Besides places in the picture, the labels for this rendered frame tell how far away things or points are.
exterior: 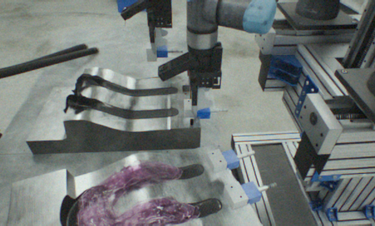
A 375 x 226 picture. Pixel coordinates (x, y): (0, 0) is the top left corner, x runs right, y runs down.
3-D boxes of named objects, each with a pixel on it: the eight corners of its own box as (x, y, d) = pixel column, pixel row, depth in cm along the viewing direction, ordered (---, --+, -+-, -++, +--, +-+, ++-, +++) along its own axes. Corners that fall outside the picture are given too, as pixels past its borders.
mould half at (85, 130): (194, 95, 103) (195, 64, 94) (200, 148, 84) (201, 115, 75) (58, 100, 101) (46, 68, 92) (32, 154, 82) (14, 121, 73)
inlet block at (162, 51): (182, 54, 105) (182, 41, 102) (183, 61, 102) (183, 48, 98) (147, 54, 105) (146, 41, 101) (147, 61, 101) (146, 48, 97)
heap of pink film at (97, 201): (178, 162, 73) (178, 142, 67) (205, 223, 60) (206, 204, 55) (76, 191, 66) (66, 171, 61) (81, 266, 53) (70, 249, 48)
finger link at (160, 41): (168, 56, 96) (167, 29, 92) (151, 56, 96) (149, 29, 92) (168, 53, 99) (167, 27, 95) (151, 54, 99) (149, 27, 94)
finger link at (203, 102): (213, 120, 78) (213, 90, 74) (191, 121, 78) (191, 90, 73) (211, 115, 81) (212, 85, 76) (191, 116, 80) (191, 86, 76)
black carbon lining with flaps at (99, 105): (178, 91, 94) (177, 66, 88) (179, 123, 82) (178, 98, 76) (74, 94, 93) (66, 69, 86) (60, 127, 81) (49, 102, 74)
